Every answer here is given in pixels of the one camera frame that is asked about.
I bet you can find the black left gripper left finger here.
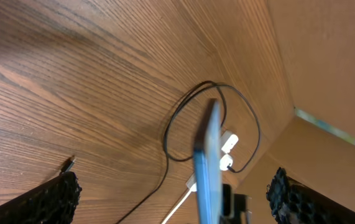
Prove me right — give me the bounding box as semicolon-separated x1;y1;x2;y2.
0;171;82;224

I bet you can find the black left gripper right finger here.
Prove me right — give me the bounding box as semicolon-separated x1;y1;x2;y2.
266;167;355;224

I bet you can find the black USB charging cable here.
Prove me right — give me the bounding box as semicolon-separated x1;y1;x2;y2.
59;80;262;224

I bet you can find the blue Galaxy smartphone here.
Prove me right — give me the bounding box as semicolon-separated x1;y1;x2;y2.
193;98;223;224

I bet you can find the white charger adapter plug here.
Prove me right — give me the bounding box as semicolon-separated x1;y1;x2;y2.
219;154;233;171

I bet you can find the white power strip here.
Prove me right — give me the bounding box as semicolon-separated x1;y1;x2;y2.
186;131;239;192

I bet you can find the brown cardboard backdrop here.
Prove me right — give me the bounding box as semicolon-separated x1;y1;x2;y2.
268;0;355;210

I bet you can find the white power strip cord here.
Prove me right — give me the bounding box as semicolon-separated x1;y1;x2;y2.
160;188;194;224

